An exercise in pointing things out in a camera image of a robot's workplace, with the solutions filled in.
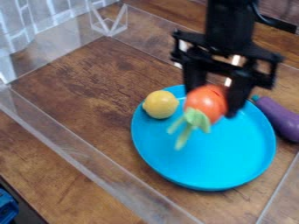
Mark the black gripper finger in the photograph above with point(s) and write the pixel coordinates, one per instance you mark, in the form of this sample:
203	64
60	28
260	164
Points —
239	90
194	74

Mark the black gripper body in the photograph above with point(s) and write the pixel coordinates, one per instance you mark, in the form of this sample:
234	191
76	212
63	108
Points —
190	45

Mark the orange toy carrot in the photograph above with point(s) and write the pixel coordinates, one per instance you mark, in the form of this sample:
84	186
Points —
203	108

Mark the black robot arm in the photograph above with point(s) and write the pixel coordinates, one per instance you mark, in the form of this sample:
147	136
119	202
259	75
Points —
230	23

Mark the blue round tray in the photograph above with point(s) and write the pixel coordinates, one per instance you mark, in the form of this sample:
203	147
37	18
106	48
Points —
215	161

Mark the yellow toy lemon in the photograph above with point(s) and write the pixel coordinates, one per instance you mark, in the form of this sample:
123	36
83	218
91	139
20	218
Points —
160	104

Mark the purple toy eggplant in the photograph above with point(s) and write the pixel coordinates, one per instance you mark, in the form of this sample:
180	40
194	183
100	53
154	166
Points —
283	119

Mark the blue plastic object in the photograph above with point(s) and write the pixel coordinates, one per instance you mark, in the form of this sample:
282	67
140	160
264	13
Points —
8	207

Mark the clear acrylic enclosure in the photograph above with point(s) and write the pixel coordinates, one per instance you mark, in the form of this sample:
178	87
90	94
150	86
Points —
80	60

